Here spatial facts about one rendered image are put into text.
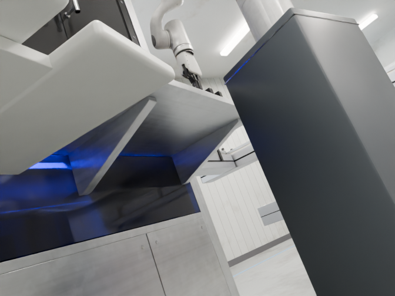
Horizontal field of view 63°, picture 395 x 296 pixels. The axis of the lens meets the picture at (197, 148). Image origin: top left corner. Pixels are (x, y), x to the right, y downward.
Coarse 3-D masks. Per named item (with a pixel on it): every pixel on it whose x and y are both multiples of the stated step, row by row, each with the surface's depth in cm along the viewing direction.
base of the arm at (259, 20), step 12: (240, 0) 83; (252, 0) 80; (264, 0) 78; (276, 0) 77; (288, 0) 79; (252, 12) 80; (264, 12) 78; (276, 12) 77; (252, 24) 81; (264, 24) 78
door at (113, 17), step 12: (84, 0) 138; (96, 0) 146; (108, 0) 154; (60, 12) 122; (72, 12) 128; (84, 12) 134; (96, 12) 141; (108, 12) 149; (120, 12) 158; (72, 24) 124; (84, 24) 130; (108, 24) 145; (120, 24) 153
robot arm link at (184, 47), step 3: (180, 45) 132; (183, 45) 132; (186, 45) 132; (189, 45) 133; (177, 48) 132; (180, 48) 131; (183, 48) 131; (186, 48) 132; (189, 48) 132; (192, 48) 134; (174, 51) 134; (177, 51) 132; (180, 51) 132; (174, 54) 134; (177, 54) 133
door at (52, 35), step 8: (56, 16) 119; (48, 24) 114; (56, 24) 117; (40, 32) 109; (48, 32) 112; (56, 32) 115; (64, 32) 118; (32, 40) 104; (40, 40) 107; (48, 40) 110; (56, 40) 113; (64, 40) 117; (32, 48) 103; (40, 48) 105; (48, 48) 108; (56, 48) 112
